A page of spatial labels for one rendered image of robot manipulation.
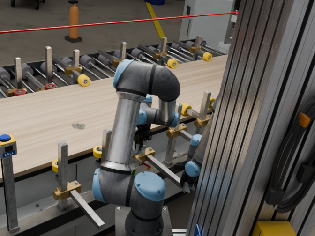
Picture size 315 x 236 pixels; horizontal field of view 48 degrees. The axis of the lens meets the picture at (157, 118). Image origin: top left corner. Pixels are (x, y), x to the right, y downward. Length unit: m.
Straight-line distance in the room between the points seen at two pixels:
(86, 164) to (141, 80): 1.01
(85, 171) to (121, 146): 0.94
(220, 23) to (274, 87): 5.66
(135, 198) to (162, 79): 0.44
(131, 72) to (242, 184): 0.64
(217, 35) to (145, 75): 5.17
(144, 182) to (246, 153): 0.56
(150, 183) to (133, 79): 0.38
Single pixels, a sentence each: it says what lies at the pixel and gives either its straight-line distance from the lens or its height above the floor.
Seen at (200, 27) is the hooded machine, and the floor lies 0.55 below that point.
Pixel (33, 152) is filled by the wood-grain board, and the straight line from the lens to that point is 2.05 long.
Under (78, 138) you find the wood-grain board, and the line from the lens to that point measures 2.15.
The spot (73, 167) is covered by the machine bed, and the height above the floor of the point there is 0.76.
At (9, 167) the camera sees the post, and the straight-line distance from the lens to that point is 1.66.
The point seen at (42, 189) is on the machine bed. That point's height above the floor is 0.68.
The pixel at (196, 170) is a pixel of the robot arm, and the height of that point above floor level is 1.14.
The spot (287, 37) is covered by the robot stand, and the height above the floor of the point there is 1.93.
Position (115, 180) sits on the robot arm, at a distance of 1.30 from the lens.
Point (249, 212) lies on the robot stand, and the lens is 0.94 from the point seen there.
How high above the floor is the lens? 2.09
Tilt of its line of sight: 29 degrees down
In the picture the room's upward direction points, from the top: 8 degrees clockwise
